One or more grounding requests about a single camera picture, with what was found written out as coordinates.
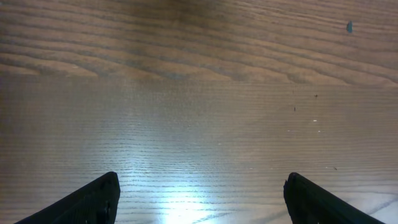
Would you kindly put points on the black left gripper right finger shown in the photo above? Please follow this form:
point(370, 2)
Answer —
point(308, 203)

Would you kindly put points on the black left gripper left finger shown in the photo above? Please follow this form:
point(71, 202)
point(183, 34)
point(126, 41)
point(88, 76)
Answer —
point(94, 203)

